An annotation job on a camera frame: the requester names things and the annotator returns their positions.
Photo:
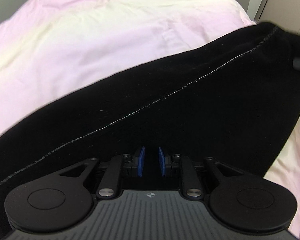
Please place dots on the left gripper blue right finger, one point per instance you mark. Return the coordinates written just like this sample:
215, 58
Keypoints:
179, 168

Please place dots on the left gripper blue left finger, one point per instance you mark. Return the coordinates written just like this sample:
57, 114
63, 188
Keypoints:
121, 165

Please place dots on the black pants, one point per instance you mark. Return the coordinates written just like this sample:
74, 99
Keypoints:
236, 98

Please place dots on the pink floral bed duvet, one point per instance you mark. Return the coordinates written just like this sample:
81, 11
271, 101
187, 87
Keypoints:
52, 48

